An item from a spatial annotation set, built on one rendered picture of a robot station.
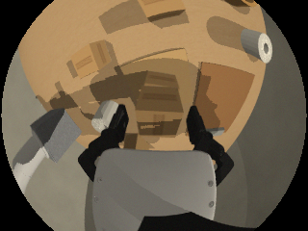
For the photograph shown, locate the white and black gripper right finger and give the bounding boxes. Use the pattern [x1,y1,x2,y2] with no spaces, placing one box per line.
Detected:
[186,106,234,186]

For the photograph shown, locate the brown cardboard carton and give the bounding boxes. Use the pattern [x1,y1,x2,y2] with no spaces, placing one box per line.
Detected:
[123,133,149,150]

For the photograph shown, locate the grey cylinder with central hole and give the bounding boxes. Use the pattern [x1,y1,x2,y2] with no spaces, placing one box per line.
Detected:
[241,29,272,63]
[91,100,119,133]

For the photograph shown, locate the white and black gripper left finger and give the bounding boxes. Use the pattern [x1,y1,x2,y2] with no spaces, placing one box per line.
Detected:
[78,104,129,182]

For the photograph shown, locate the brown cardboard box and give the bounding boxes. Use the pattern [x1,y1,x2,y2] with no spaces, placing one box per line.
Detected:
[135,86,184,138]
[70,39,112,79]
[144,70,180,90]
[138,0,186,22]

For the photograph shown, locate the brown wooden ring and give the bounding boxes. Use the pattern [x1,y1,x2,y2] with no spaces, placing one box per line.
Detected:
[225,0,257,7]

